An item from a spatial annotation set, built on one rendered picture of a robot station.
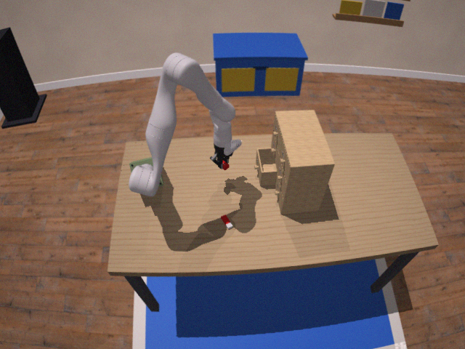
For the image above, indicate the wooden chest of drawers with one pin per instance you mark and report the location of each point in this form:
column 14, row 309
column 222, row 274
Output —
column 310, row 159

